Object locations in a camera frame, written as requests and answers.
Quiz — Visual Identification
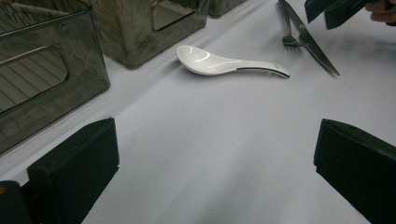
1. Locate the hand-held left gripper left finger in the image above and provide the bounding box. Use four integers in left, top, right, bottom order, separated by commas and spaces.
26, 117, 120, 224

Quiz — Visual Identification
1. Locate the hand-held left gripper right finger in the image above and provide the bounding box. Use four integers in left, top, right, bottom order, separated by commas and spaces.
313, 119, 396, 224

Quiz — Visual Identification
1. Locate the metal table knife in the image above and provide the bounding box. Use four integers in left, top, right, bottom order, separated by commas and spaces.
283, 0, 341, 77

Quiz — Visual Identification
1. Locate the metal fork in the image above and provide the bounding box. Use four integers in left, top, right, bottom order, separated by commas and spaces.
277, 0, 303, 49

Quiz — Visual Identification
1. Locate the smoky clear plastic bin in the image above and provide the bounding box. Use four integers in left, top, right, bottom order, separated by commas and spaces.
88, 0, 210, 70
0, 0, 111, 157
207, 0, 250, 19

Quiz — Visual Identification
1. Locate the white ceramic spoon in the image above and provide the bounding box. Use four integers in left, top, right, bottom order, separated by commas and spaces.
176, 45, 290, 79

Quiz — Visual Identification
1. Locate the white table sheet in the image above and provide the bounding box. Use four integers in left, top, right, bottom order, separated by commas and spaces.
0, 0, 396, 224

